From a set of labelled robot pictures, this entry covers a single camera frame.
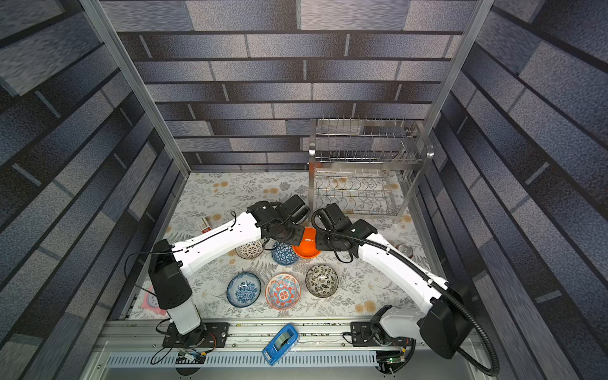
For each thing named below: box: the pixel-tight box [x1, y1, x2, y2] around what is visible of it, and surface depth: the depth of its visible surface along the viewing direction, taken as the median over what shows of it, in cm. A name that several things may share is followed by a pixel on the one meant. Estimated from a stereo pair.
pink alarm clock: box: [141, 285, 168, 316], surface depth 79 cm
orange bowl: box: [292, 227, 322, 259], surface depth 78 cm
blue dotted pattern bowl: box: [271, 241, 298, 266], surface depth 91 cm
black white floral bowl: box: [304, 263, 339, 299], surface depth 85 cm
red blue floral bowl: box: [265, 273, 301, 312], surface depth 83 cm
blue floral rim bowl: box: [226, 271, 262, 308], surface depth 83 cm
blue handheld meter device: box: [262, 323, 300, 367], surface depth 70 cm
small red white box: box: [199, 216, 212, 234], surface depth 99 cm
